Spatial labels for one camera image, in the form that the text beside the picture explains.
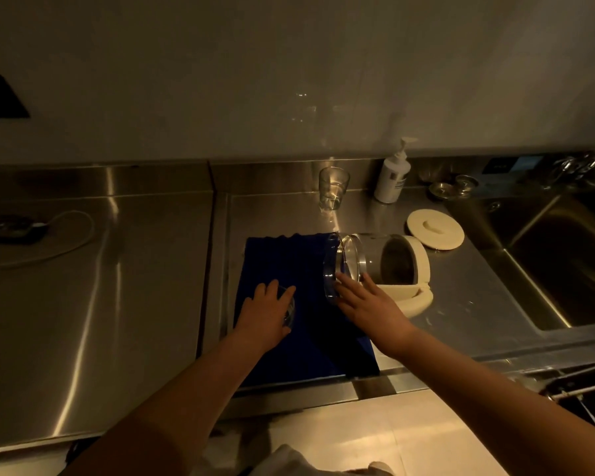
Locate person's right hand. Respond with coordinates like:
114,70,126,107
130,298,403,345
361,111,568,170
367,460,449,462
333,271,420,360

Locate person's left hand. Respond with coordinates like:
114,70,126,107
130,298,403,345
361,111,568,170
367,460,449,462
233,278,297,354

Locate short clear drinking glass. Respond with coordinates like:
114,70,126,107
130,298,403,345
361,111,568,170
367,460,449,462
277,284,298,329

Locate glass kettle with cream base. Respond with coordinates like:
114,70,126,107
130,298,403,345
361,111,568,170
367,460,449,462
322,231,435,319

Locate cream round kettle lid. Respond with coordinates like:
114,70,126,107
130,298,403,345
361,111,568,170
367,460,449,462
406,208,466,252

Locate person's right forearm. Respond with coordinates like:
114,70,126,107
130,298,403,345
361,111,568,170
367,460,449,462
389,329,595,476

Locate person's left forearm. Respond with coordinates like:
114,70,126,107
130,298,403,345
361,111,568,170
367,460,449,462
61,329,278,476

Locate person's shirt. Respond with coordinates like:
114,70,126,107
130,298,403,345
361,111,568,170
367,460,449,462
250,443,395,476

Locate dark blue cloth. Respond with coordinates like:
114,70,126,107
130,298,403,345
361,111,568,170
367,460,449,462
233,231,380,390

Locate tall clear drinking glass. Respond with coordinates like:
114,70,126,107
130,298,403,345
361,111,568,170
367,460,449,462
318,165,352,212

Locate white pump soap bottle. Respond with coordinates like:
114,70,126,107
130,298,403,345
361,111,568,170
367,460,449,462
374,137,420,205

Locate stainless steel sink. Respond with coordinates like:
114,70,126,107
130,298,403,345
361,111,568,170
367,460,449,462
446,190,595,333

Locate black control panel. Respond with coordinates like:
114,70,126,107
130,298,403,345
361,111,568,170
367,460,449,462
481,154,544,175

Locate chrome faucet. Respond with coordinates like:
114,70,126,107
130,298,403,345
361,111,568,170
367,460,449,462
543,151,595,189

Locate black power strip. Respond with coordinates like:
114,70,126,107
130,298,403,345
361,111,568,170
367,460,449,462
0,215,49,245

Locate power strip with white cable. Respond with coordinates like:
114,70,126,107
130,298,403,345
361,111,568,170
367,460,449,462
0,209,96,269

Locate black wall socket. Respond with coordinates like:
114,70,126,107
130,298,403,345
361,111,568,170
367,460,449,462
0,72,30,120

